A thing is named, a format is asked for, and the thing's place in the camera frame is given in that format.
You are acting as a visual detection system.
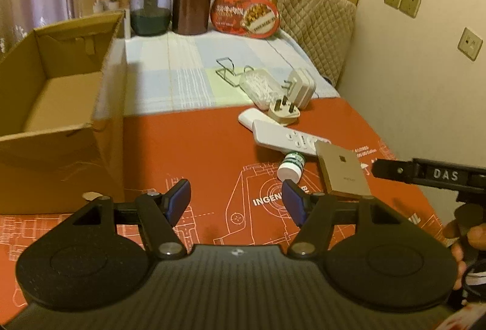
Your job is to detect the white remote control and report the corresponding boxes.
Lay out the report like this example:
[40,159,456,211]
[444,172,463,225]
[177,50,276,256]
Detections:
[252,119,332,158]

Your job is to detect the clear plastic swab box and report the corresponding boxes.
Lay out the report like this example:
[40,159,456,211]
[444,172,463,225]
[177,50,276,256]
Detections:
[239,70,284,111]

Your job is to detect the red printed mat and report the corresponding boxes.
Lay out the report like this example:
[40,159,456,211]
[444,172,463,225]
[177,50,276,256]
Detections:
[0,97,456,317]

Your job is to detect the beige quilted cover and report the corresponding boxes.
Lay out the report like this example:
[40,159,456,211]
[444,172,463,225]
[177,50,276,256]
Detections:
[274,0,358,86]

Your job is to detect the dark green glass jar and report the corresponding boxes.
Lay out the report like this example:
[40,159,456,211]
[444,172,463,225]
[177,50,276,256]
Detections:
[130,0,172,37]

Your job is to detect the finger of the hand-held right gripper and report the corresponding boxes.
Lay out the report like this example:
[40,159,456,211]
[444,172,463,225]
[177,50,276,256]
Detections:
[371,157,486,199]

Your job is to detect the cardboard box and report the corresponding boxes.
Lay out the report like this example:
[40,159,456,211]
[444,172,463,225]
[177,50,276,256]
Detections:
[0,9,128,215]

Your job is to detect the person's right hand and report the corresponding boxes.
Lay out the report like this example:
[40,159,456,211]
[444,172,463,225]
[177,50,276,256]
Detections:
[442,219,486,291]

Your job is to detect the small white oblong remote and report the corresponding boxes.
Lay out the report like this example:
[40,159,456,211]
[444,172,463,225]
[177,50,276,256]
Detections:
[238,108,274,132]

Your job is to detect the wire metal stand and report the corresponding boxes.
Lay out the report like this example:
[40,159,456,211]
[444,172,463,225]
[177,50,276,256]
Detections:
[215,57,255,88]

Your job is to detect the white two-prong charger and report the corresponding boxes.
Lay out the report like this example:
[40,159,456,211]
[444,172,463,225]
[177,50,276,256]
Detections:
[283,69,317,110]

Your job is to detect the red oval tin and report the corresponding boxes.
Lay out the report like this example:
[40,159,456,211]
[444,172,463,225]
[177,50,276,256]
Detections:
[210,0,282,39]

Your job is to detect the flat beige box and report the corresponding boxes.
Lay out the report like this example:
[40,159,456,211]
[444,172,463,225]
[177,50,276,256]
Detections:
[314,141,373,199]

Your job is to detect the brown cylindrical canister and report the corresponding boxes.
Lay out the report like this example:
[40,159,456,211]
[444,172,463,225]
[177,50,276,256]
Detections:
[172,0,215,36]

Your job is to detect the white bottle green label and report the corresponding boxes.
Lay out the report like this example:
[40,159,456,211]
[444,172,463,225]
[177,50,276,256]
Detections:
[276,150,306,182]

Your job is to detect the white three-pin plug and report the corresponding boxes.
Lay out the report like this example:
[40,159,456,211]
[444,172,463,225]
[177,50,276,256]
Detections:
[267,95,301,127]

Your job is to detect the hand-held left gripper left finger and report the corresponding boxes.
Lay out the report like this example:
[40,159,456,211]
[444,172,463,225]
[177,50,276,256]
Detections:
[72,179,192,260]

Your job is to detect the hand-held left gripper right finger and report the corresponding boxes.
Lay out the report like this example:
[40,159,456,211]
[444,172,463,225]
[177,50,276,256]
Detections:
[282,179,408,260]

